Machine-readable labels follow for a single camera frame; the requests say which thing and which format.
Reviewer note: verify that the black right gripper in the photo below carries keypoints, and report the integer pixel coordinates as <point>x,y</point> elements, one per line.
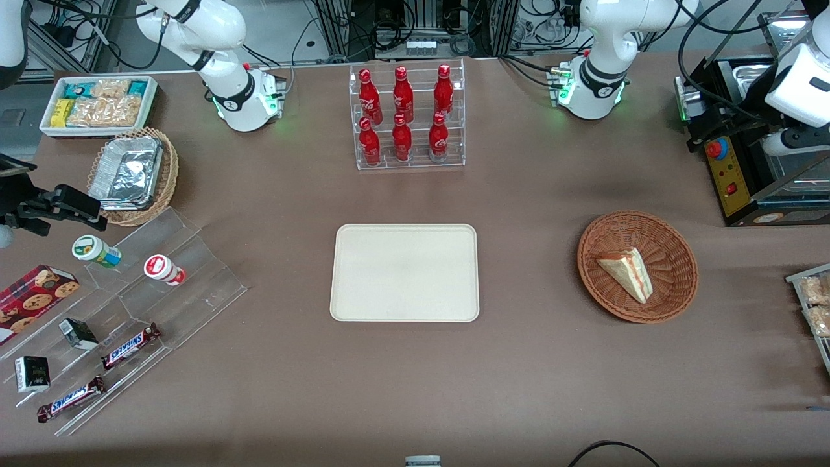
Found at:
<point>18,202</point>

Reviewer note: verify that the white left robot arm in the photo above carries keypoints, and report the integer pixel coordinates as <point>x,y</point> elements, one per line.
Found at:
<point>606,39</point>

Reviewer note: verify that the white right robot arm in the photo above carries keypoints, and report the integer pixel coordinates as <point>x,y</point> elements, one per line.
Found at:
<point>224,39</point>

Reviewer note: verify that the light wicker basket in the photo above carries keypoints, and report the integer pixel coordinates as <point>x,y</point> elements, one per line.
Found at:
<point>170,175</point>

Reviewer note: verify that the beige plastic tray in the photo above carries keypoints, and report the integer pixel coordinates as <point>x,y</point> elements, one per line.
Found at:
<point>404,272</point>

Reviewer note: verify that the triangular sandwich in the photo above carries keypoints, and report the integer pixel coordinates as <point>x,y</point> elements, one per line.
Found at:
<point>630,272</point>

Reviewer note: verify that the brown wicker basket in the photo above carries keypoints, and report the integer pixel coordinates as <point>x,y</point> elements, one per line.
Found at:
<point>671,266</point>

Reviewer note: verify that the grey metal snack tray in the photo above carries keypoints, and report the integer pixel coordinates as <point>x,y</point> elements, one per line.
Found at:
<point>796,277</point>

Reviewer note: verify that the green lid yogurt cup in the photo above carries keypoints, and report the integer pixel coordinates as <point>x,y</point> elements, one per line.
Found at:
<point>94,250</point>

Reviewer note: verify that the white snack bin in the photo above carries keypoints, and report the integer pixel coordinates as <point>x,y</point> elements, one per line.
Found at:
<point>48,130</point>

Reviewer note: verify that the aluminium foil containers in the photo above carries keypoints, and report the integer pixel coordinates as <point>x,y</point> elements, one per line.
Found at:
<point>126,172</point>

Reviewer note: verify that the red plaid cookie box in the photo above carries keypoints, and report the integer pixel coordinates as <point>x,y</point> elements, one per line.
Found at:
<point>35,299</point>

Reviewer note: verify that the yellow snack packet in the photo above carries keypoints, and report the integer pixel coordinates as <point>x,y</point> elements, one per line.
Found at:
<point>61,113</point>

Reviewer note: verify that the clear bag of crackers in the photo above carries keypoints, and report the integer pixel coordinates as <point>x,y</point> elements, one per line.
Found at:
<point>110,89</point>
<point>107,111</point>

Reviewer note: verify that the small black carton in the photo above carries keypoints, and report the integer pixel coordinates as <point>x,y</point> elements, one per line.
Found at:
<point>78,333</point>
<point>32,374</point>

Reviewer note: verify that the red lid yogurt cup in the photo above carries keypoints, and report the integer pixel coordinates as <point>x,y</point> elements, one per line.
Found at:
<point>162,269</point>

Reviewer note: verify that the teal snack packet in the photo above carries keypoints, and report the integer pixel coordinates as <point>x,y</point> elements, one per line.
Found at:
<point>78,90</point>
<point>137,87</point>

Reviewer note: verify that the Snickers chocolate bar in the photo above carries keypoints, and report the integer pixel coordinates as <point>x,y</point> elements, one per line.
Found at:
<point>71,399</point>
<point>130,346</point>

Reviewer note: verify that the clear acrylic stepped shelf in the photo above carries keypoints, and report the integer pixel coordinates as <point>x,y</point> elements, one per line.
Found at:
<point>194,285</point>

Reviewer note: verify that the red cola bottle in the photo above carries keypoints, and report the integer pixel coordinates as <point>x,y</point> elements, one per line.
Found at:
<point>439,137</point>
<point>403,94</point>
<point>369,96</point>
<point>443,91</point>
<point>402,139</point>
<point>369,144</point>

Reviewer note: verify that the clear acrylic bottle rack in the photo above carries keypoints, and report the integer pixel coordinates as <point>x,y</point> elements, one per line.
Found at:
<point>418,117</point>

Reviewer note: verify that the white power strip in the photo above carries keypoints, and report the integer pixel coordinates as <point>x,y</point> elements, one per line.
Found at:
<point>421,47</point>

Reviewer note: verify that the black sealing machine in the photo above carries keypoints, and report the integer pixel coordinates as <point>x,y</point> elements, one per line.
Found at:
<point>746,168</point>

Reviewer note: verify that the clear pack of pastry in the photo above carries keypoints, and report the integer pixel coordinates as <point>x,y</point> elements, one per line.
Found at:
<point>817,290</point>
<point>819,321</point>

